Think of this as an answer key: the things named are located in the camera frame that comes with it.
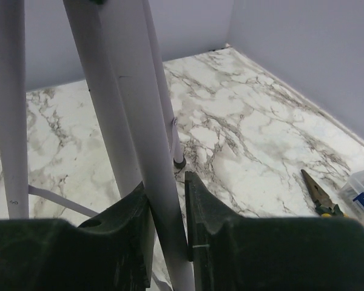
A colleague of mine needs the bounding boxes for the yellow handled pliers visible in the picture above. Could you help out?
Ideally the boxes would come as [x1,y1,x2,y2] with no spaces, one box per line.
[301,169,348,217]

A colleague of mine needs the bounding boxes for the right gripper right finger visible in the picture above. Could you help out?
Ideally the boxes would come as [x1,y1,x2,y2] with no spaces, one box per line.
[184,172,255,290]

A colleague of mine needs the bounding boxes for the lilac music stand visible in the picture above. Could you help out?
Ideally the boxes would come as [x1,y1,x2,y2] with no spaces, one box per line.
[0,1,195,290]

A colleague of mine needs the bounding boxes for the clear plastic screw box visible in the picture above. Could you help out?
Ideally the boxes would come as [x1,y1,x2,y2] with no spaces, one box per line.
[339,170,364,225]

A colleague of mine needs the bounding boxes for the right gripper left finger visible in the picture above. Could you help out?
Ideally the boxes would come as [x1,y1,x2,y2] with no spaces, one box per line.
[79,183,155,288]

